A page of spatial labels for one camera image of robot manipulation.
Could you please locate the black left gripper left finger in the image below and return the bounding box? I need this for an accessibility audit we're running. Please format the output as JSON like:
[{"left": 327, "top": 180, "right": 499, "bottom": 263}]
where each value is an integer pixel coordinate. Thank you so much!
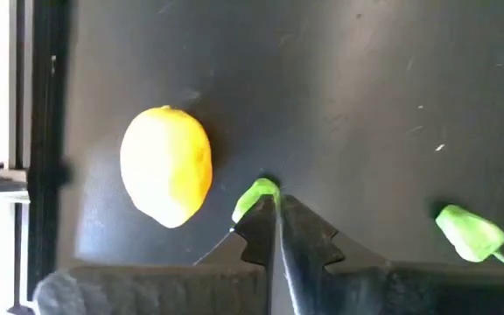
[{"left": 32, "top": 194, "right": 279, "bottom": 315}]

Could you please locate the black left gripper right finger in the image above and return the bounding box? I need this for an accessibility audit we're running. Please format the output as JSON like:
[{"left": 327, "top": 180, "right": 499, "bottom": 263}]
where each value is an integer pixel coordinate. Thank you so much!
[{"left": 277, "top": 195, "right": 504, "bottom": 315}]

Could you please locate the small green pepper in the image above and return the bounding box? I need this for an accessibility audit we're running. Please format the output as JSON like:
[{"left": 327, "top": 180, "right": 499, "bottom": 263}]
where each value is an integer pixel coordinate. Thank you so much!
[
  {"left": 231, "top": 177, "right": 282, "bottom": 224},
  {"left": 434, "top": 204, "right": 504, "bottom": 266}
]

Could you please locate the orange-tinted lemon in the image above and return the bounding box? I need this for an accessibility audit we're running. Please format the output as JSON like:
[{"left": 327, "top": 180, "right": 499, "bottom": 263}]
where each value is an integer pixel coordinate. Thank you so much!
[{"left": 119, "top": 104, "right": 214, "bottom": 229}]

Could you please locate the black aluminium table frame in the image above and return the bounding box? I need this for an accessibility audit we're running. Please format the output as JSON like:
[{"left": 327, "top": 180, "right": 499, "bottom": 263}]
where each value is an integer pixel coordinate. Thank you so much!
[{"left": 9, "top": 0, "right": 72, "bottom": 314}]

